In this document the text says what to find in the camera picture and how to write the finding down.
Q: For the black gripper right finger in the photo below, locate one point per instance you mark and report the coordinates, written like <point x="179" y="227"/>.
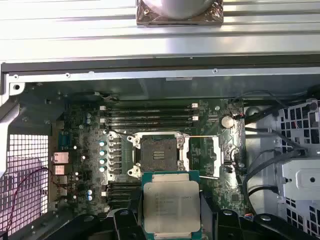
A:
<point x="225" y="225"/>

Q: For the silver metal drive cage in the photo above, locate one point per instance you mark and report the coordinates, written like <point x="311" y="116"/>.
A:
<point x="300" y="180"/>

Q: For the silver CPU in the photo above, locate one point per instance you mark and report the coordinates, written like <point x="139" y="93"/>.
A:
<point x="170" y="207"/>

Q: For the black open PC case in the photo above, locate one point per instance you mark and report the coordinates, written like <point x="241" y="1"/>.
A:
<point x="150" y="75"/>

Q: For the silver ethernet port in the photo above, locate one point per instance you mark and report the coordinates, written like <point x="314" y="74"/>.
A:
<point x="61" y="157"/>

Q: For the round coin battery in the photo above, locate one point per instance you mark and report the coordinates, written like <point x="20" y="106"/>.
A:
<point x="227" y="121"/>

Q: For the green motherboard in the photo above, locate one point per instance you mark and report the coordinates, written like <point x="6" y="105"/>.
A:
<point x="212" y="195"/>

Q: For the CPU socket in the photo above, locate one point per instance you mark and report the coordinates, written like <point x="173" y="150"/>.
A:
<point x="158" y="155"/>

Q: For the small round capacitor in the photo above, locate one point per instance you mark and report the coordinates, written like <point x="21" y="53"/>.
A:
<point x="88" y="115"/>
<point x="102" y="161"/>
<point x="102" y="143"/>
<point x="102" y="153"/>
<point x="89" y="192"/>
<point x="102" y="169"/>
<point x="88" y="121"/>
<point x="89" y="198"/>

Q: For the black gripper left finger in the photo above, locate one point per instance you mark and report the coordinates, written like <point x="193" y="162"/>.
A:
<point x="132" y="220"/>

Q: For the blue port connector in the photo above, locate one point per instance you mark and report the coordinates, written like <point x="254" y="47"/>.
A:
<point x="65" y="141"/>

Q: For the silver USB port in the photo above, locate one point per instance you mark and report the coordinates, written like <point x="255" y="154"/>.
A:
<point x="60" y="170"/>

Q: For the metal socket cover frame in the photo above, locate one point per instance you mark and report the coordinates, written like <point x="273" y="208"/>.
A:
<point x="217" y="157"/>

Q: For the black RAM slot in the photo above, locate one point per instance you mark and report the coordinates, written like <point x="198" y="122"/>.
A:
<point x="150" y="124"/>
<point x="122" y="197"/>
<point x="120" y="203"/>
<point x="122" y="185"/>
<point x="122" y="191"/>
<point x="150" y="113"/>
<point x="150" y="108"/>
<point x="150" y="119"/>

